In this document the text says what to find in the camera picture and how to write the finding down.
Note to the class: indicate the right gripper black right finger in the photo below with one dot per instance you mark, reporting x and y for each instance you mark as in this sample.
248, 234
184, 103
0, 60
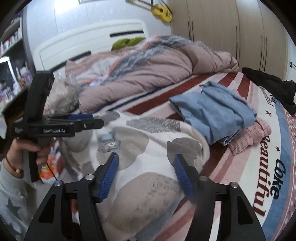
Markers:
238, 220

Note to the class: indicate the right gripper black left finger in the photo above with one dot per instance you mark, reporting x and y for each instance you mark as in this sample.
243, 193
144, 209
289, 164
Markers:
69, 210

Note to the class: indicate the cream patterned fleece pants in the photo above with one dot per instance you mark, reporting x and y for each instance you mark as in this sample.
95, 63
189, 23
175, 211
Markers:
145, 191

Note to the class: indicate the grey star sleeve forearm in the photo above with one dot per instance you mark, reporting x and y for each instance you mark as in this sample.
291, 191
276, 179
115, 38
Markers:
15, 211

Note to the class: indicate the black clothing pile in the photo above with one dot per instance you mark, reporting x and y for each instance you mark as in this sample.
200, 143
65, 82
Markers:
284, 91

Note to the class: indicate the person left hand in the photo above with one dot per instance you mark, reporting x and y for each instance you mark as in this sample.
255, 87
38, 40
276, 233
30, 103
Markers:
14, 154

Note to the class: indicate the orange white plastic bag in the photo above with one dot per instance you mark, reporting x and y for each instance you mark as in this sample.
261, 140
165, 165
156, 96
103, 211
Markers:
54, 167

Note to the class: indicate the bedside shelf with bottles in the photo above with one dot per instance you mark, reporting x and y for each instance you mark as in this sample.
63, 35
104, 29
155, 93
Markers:
15, 73

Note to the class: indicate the striped dotted plush blanket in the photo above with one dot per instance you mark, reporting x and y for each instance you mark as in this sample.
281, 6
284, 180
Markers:
265, 171

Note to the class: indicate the pink plaid folded garment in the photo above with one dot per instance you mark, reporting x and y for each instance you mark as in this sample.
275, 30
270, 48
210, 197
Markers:
250, 136

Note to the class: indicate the folded blue garment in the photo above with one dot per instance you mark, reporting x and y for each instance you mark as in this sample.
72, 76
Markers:
217, 112

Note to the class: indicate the pink grey rumpled duvet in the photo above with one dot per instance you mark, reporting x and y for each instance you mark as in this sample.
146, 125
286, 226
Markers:
105, 77

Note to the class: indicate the white bed headboard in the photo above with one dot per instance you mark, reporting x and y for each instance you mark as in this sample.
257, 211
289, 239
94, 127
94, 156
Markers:
86, 40

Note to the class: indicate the green cloth item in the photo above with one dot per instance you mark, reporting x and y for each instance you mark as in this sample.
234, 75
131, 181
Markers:
122, 43

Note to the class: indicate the white door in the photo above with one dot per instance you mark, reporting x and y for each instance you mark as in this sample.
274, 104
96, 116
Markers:
290, 72

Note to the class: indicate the beige wooden wardrobe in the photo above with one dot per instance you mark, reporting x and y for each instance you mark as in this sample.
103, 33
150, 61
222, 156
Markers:
248, 30

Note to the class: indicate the yellow toy guitar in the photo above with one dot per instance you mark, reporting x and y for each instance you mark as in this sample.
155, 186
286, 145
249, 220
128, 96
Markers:
161, 11

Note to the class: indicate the framed wall photo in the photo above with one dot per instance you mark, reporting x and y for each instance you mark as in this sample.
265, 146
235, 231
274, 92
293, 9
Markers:
86, 1

